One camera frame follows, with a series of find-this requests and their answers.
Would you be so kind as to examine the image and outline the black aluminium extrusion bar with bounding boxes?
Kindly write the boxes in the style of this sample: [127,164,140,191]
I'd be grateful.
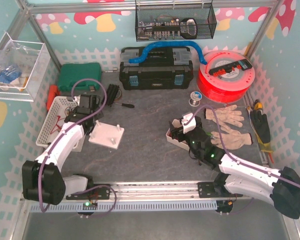
[106,84,120,107]

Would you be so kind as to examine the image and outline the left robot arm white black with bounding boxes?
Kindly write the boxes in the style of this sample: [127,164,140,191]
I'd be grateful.
[21,94,101,205]

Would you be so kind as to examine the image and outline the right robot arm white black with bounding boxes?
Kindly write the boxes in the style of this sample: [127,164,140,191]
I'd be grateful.
[169,122,300,220]

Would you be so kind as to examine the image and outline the white tray of springs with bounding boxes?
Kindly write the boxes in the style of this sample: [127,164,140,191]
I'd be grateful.
[165,119,190,151]

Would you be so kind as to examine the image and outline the brown kapton tape roll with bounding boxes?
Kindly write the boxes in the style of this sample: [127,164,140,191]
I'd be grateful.
[115,89,123,100]

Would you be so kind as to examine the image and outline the green plastic tool case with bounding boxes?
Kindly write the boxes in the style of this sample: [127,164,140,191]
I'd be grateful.
[57,62,102,92]

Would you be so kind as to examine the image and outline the white perforated plastic basket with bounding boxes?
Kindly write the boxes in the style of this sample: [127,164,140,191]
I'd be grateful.
[36,96,78,149]

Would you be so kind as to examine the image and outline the small black screwdriver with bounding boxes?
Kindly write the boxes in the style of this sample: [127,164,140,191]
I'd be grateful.
[115,102,135,109]

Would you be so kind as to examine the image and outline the white knit glove upper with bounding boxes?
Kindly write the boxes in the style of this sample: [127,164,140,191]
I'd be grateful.
[205,104,245,128]

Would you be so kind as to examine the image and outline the white knit glove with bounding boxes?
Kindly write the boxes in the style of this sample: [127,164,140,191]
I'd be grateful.
[205,104,245,128]
[211,126,253,150]

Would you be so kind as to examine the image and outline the white knit glove lower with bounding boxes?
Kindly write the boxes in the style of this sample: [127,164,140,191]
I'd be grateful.
[211,126,253,150]

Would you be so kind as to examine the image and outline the black plastic toolbox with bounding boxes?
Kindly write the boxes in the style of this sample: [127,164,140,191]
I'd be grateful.
[119,47,194,91]

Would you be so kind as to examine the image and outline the red filament spool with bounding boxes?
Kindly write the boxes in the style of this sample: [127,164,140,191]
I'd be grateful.
[197,50,256,104]

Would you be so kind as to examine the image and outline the black rubber glove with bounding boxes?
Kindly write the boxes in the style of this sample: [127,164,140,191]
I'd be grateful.
[249,110,271,144]

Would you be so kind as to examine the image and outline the blue white glove in box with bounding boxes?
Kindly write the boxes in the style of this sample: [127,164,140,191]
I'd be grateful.
[0,65,22,85]

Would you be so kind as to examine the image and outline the black terminal strip red buttons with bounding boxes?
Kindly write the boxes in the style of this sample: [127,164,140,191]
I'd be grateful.
[208,59,253,77]

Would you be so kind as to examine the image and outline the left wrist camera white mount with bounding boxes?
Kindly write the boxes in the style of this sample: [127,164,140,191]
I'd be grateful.
[72,95,81,105]

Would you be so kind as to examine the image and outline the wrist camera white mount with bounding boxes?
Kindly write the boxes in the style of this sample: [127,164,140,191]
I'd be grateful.
[72,95,81,105]
[181,112,197,134]

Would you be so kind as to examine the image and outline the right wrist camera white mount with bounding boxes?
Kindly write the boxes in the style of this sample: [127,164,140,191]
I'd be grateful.
[181,112,197,134]

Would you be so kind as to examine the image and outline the orange tool handle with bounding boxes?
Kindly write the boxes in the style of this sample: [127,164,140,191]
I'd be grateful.
[46,84,60,111]

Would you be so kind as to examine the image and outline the white peg base plate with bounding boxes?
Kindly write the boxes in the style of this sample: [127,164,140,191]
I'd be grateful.
[88,120,125,150]

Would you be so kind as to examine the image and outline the solder wire spool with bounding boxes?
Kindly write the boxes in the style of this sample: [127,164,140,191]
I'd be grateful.
[188,91,203,107]

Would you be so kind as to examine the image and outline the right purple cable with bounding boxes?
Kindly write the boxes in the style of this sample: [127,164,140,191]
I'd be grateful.
[187,104,300,216]

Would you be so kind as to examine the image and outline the grey slotted cable duct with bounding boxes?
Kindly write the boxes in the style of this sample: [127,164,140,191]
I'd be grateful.
[29,201,218,213]

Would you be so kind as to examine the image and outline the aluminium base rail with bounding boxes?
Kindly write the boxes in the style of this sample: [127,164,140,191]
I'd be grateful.
[22,181,253,201]

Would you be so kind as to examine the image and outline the clear acrylic wall box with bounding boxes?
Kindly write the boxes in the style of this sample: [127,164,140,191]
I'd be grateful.
[0,32,51,102]

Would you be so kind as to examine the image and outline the blue corrugated hose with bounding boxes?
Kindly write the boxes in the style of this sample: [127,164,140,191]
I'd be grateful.
[128,40,209,66]

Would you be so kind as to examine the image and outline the black wire mesh basket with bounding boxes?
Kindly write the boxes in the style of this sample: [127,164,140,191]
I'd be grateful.
[135,0,217,42]

